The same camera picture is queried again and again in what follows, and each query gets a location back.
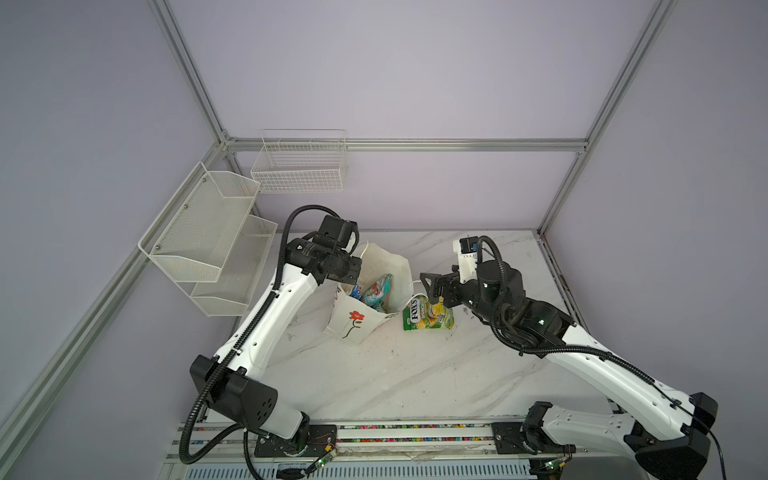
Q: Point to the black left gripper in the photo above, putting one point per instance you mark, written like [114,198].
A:
[354,266]

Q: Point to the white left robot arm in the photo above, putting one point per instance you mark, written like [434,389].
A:
[229,382]

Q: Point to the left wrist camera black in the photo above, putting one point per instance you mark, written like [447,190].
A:
[338,234]

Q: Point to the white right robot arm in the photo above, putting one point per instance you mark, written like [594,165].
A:
[666,431]

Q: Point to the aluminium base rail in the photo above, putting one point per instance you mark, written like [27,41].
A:
[482,448]

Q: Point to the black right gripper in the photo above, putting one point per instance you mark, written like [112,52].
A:
[447,281]

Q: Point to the green Fox's spring tea bag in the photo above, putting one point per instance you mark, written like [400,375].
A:
[416,316]

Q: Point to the white wire wall basket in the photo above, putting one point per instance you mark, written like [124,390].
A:
[301,161]

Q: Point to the blue m&m's packet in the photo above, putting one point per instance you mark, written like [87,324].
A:
[356,292]

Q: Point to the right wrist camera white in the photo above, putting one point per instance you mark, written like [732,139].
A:
[467,249]

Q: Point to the teal Fox's large candy bag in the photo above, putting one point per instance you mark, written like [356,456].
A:
[376,294]

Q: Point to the white floral paper bag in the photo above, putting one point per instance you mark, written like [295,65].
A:
[352,320]

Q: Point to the white mesh wall basket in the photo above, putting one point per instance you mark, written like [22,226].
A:
[210,243]

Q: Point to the aluminium cage frame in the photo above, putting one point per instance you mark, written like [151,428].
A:
[35,407]

